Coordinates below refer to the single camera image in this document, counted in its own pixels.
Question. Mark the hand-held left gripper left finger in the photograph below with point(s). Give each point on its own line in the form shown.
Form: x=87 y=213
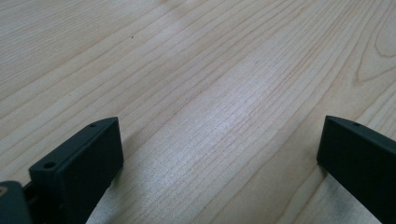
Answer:
x=77 y=168

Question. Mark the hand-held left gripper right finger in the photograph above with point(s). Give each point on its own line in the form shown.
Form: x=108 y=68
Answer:
x=361 y=158

